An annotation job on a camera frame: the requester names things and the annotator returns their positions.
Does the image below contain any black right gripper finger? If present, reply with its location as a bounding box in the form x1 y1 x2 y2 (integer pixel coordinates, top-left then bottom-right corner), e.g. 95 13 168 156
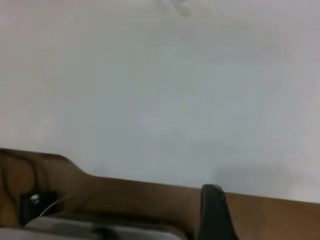
195 184 241 240

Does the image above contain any brown wooden platform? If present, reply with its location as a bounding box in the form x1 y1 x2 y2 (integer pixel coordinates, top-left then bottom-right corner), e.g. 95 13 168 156
0 147 320 240

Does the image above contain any thin white cable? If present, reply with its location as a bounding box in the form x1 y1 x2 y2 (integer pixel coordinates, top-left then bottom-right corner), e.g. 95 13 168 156
37 193 73 218

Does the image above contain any grey rounded base housing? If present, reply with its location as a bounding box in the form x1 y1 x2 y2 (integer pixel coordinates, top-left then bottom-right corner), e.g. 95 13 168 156
0 216 188 240

